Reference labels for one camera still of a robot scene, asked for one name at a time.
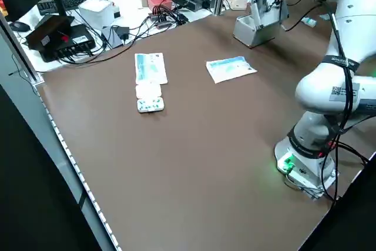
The white plastic partition tray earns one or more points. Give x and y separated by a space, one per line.
246 21

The aluminium first-aid case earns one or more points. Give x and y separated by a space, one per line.
255 38

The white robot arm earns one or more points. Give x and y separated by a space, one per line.
323 92

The small clear gauze packet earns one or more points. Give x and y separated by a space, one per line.
325 16

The red open box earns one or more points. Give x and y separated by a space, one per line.
160 3

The open white plastic pill box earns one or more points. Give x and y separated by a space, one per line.
149 99

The large flat blue white packet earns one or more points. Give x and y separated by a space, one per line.
230 68

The grey usb hub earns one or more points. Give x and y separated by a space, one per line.
160 21

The long white teal pouch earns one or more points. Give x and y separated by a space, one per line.
151 67

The black power adapter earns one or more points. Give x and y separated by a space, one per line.
122 33

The white cube printer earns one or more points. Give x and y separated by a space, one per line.
97 11

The black keyboard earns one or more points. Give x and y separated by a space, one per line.
76 1

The dark brown box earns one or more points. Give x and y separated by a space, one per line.
47 33

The black computer mouse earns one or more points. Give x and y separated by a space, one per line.
20 26

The black network switch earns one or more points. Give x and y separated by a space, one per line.
73 42

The aluminium table edge rail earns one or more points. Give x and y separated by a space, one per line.
58 133

